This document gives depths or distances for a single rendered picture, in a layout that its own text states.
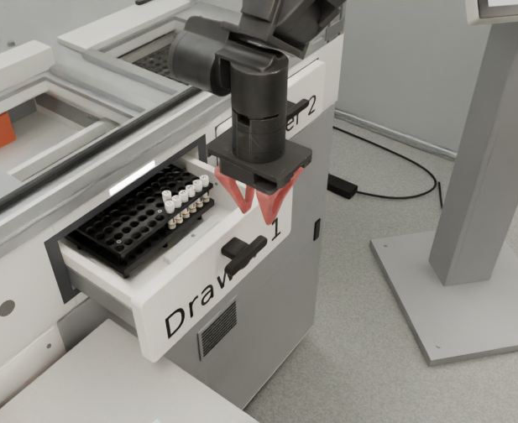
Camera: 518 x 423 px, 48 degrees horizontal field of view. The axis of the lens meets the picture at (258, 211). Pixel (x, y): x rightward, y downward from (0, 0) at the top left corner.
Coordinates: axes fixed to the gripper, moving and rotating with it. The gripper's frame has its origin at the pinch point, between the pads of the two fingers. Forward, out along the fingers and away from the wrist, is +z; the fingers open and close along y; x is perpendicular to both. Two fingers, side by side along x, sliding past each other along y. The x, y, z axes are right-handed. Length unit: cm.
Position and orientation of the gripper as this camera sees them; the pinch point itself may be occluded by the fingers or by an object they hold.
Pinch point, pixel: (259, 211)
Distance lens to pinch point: 69.5
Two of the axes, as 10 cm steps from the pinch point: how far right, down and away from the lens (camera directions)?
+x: -5.8, 5.3, -6.1
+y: -8.1, -3.9, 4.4
